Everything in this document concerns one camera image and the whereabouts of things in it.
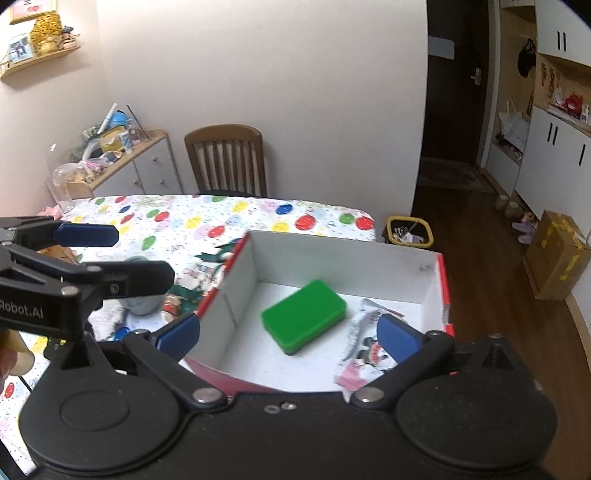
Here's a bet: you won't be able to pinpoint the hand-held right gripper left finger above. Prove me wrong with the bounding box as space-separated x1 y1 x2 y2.
44 314 229 411

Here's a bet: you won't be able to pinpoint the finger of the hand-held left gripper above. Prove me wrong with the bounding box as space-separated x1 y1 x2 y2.
0 217 120 253
0 244 175 302

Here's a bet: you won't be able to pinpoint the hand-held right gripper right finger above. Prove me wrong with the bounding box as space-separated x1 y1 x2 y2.
348 314 536 411

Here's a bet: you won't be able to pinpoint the white and red cardboard box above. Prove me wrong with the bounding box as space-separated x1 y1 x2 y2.
178 230 455 402

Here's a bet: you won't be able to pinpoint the grey-green mug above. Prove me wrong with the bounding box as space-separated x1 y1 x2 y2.
121 257 163 316

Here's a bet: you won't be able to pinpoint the cartoon printed plastic packet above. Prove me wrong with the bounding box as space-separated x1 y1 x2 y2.
333 298 408 393

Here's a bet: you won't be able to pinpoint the white sideboard with wooden top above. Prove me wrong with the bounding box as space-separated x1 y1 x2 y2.
48 129 185 205

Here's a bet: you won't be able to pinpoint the pile of household clutter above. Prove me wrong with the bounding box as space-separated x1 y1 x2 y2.
48 104 154 213

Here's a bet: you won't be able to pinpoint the green sponge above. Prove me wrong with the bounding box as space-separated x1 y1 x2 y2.
261 279 348 356

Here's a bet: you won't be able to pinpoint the yellow trash bin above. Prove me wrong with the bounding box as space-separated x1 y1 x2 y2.
385 215 435 250

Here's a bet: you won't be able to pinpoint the polka dot tablecloth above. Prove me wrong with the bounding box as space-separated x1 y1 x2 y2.
0 194 377 480

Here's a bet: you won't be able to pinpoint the pair of purple slippers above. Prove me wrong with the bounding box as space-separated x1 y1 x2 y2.
512 217 539 245

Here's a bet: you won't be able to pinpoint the wooden dining chair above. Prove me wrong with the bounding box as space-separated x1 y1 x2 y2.
184 124 269 198

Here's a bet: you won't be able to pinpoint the pair of tan shoes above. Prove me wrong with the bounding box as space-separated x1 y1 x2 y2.
495 195 523 220

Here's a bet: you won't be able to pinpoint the patterned doormat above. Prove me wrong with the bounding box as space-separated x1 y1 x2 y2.
416 157 498 195

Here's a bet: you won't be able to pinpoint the brown cardboard carton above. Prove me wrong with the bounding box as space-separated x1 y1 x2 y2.
523 210 591 302

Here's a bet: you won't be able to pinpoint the yellow flower ornament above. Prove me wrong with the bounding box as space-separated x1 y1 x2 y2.
30 11 64 56

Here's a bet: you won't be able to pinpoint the dark wooden door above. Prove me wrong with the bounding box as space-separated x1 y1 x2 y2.
427 0 502 168

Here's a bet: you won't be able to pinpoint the framed picture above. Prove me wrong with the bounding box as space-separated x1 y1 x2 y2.
9 0 58 25

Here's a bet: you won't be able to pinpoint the white shopping bag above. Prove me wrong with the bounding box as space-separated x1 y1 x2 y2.
498 99 530 147

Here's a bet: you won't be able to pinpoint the assorted shelf items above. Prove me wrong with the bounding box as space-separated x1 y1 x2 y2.
536 60 591 124

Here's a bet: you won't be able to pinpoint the black hanging bag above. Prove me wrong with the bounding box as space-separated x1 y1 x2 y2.
517 38 537 78

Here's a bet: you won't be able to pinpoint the wooden wall shelf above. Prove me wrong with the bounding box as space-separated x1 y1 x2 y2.
0 44 82 80

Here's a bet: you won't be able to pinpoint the small photo frame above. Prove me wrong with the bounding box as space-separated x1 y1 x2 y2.
7 33 36 64

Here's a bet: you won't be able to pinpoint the white wooden wall cabinet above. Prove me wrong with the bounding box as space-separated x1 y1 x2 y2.
480 0 591 241

